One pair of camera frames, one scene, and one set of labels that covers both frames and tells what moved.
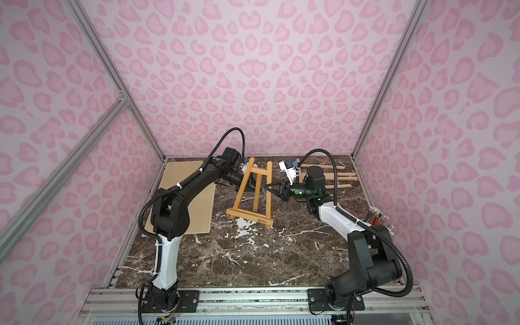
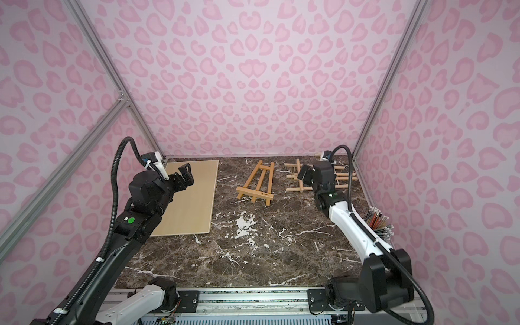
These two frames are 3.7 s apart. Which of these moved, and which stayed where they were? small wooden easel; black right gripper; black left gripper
Moved: black left gripper; black right gripper
Stayed: small wooden easel
